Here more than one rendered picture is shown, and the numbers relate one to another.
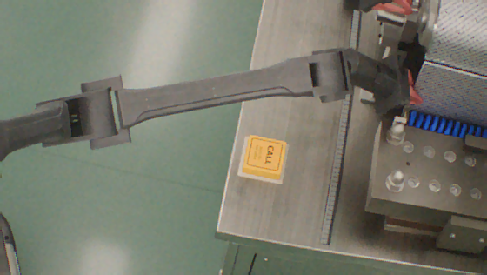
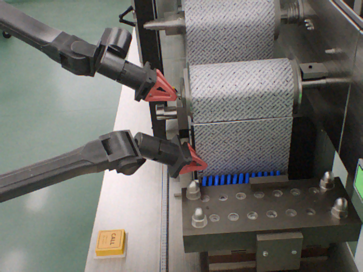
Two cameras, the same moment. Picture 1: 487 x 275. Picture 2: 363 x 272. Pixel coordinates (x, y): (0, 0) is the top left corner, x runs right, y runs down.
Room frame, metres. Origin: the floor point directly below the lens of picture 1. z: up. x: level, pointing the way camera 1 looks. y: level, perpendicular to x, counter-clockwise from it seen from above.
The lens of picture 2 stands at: (0.18, -0.29, 1.75)
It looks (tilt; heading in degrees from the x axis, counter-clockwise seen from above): 35 degrees down; 2
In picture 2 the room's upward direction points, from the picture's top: 6 degrees counter-clockwise
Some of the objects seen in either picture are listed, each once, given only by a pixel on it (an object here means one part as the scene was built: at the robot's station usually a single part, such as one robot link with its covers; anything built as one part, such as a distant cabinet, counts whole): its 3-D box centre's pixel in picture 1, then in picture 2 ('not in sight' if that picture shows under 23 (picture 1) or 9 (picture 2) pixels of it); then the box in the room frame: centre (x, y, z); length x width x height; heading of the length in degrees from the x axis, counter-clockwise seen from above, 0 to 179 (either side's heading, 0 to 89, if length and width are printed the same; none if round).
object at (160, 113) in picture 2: (382, 11); (160, 111); (1.12, -0.21, 1.18); 0.04 x 0.02 x 0.04; 0
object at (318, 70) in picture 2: not in sight; (313, 69); (1.09, -0.58, 1.28); 0.06 x 0.05 x 0.02; 90
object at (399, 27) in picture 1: (388, 53); (179, 149); (1.12, -0.24, 1.05); 0.06 x 0.05 x 0.31; 90
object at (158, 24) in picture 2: not in sight; (154, 25); (1.34, -0.20, 1.33); 0.06 x 0.03 x 0.03; 90
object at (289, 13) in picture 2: not in sight; (287, 13); (1.34, -0.58, 1.33); 0.07 x 0.07 x 0.07; 0
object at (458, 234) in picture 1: (465, 236); (278, 252); (0.82, -0.46, 0.96); 0.10 x 0.03 x 0.11; 90
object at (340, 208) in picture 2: not in sight; (340, 205); (0.86, -0.61, 1.05); 0.04 x 0.04 x 0.04
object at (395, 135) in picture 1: (397, 130); (193, 188); (0.96, -0.28, 1.05); 0.04 x 0.04 x 0.04
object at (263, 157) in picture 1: (263, 157); (110, 242); (0.93, -0.05, 0.91); 0.07 x 0.07 x 0.02; 0
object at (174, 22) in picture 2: not in sight; (175, 23); (1.34, -0.26, 1.33); 0.06 x 0.06 x 0.06; 0
